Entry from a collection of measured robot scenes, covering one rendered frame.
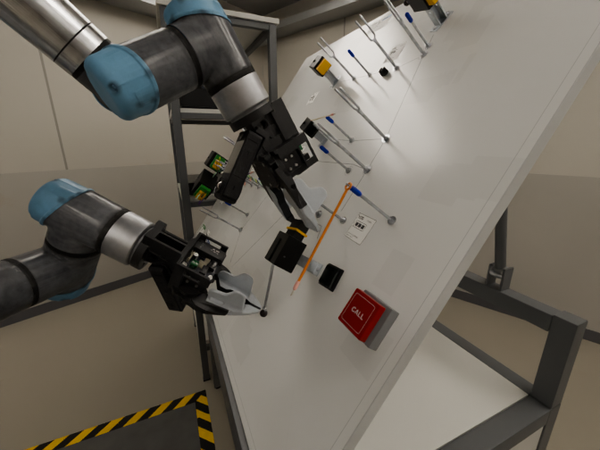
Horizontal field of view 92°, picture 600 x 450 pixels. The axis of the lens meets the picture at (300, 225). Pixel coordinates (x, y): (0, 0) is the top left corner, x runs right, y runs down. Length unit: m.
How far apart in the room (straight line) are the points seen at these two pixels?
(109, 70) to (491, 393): 0.88
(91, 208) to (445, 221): 0.49
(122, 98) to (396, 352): 0.42
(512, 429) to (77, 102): 3.00
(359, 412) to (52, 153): 2.75
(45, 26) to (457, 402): 0.93
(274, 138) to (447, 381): 0.65
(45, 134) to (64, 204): 2.38
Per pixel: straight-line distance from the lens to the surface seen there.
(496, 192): 0.41
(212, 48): 0.44
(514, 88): 0.52
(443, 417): 0.74
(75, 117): 2.93
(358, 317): 0.39
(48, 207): 0.53
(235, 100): 0.44
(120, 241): 0.49
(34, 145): 2.88
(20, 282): 0.53
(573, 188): 2.59
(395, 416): 0.71
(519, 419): 0.81
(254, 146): 0.45
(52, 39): 0.53
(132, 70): 0.40
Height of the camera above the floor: 1.33
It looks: 17 degrees down
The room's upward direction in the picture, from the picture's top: straight up
